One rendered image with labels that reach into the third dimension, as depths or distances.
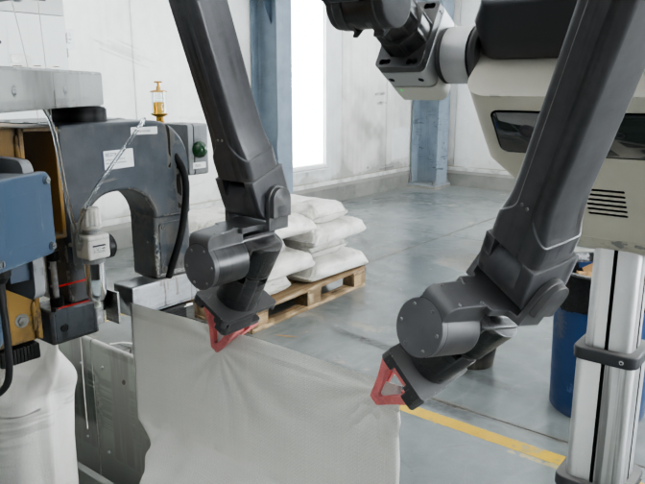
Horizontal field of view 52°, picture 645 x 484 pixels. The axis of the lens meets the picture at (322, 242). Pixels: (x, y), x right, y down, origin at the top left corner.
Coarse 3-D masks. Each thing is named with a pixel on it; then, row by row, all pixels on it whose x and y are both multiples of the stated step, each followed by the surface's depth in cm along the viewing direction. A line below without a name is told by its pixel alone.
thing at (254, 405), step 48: (144, 336) 105; (192, 336) 98; (240, 336) 92; (144, 384) 107; (192, 384) 100; (240, 384) 94; (288, 384) 87; (336, 384) 82; (192, 432) 102; (240, 432) 95; (288, 432) 89; (336, 432) 84; (384, 432) 79; (144, 480) 102; (192, 480) 98; (240, 480) 94; (288, 480) 91; (336, 480) 85; (384, 480) 80
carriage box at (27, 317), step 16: (0, 128) 91; (16, 128) 92; (0, 144) 91; (16, 144) 92; (16, 304) 96; (32, 304) 98; (16, 320) 96; (32, 320) 98; (16, 336) 97; (32, 336) 98
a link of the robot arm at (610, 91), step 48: (624, 0) 44; (576, 48) 48; (624, 48) 46; (576, 96) 49; (624, 96) 50; (576, 144) 51; (528, 192) 57; (576, 192) 55; (528, 240) 58; (576, 240) 60; (528, 288) 60
